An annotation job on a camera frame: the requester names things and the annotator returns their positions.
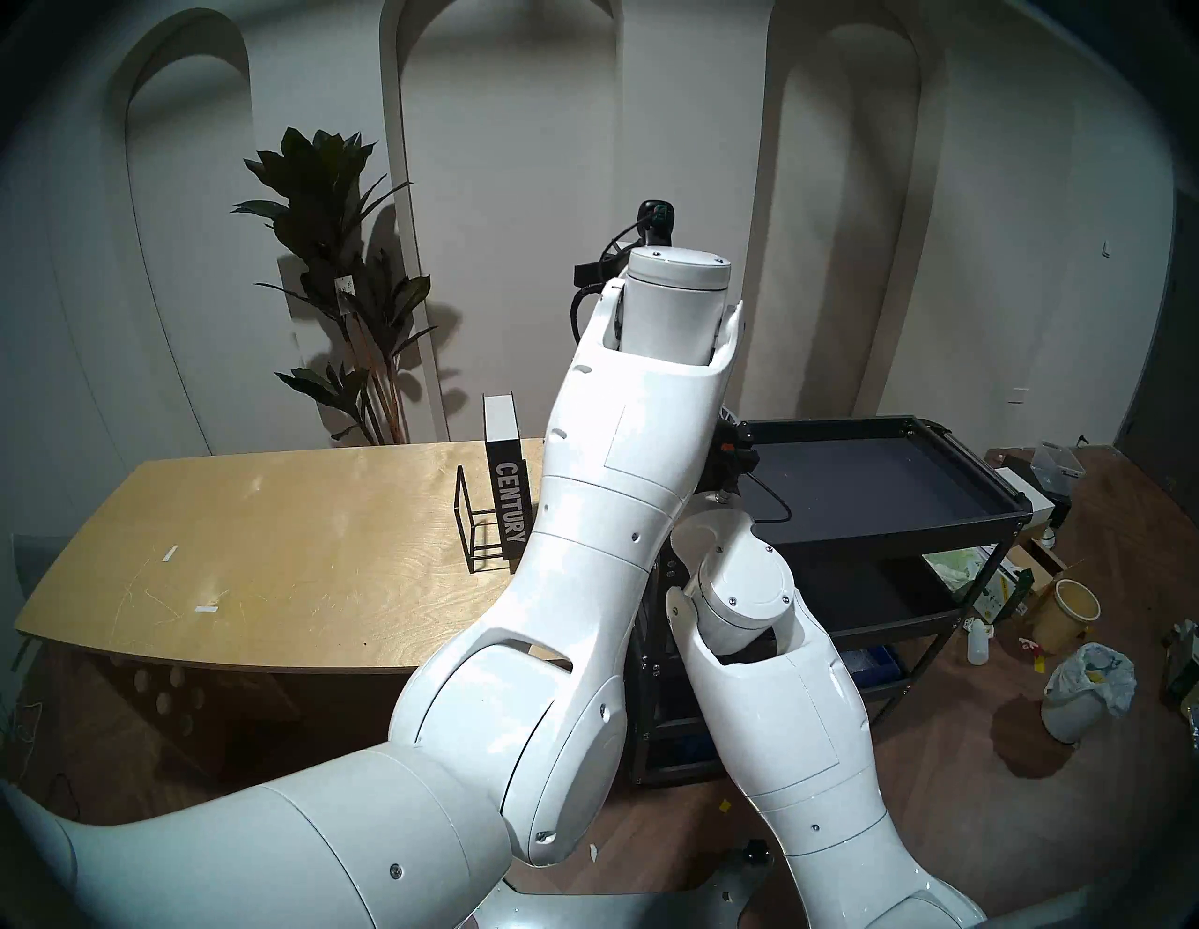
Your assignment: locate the white bagged trash bin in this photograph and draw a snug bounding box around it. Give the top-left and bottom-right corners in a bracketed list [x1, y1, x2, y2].
[1042, 642, 1138, 745]

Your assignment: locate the clear plastic container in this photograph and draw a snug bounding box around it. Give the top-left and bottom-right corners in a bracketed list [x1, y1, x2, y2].
[1030, 442, 1087, 494]

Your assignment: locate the white rectangular box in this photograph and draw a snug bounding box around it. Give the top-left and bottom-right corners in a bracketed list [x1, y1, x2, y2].
[993, 465, 1058, 525]

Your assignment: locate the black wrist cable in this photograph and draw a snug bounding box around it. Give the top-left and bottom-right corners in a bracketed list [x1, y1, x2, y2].
[740, 468, 793, 525]
[570, 221, 647, 349]

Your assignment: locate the beige plastic bucket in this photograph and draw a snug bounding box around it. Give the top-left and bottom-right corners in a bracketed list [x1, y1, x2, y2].
[1030, 579, 1103, 656]

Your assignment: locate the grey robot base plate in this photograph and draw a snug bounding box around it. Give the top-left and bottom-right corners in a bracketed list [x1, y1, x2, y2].
[478, 840, 797, 929]

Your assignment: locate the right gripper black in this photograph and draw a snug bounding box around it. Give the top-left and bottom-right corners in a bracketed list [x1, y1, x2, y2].
[714, 421, 756, 497]

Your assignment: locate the thin black floor cable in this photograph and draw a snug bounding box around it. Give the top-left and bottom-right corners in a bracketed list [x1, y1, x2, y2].
[9, 702, 83, 836]

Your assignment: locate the black metal utility cart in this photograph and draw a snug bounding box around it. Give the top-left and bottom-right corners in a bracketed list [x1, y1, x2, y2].
[628, 415, 1032, 788]

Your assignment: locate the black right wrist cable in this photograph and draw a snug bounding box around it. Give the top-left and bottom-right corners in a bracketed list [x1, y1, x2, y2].
[740, 468, 793, 525]

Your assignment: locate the black wire book rack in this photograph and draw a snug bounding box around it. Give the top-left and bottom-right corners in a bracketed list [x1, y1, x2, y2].
[455, 465, 540, 575]

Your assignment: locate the green printed package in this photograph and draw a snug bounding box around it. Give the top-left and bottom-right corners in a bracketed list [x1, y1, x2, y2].
[923, 546, 1008, 619]

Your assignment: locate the open cardboard box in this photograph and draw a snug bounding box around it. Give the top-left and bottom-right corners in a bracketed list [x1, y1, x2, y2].
[993, 538, 1069, 624]

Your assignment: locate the dark door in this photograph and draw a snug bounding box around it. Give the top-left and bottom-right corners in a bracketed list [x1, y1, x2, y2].
[1115, 187, 1199, 497]

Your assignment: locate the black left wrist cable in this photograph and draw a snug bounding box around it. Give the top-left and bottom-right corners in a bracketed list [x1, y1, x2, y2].
[570, 221, 647, 349]

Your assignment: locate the dark green carton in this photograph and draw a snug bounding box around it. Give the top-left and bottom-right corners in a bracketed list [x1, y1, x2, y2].
[1162, 618, 1199, 724]

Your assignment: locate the black Century book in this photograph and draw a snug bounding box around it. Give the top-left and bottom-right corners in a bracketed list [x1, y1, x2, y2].
[482, 393, 536, 574]

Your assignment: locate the tall dark green plant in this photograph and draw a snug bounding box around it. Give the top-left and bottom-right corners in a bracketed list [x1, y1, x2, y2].
[232, 128, 438, 446]

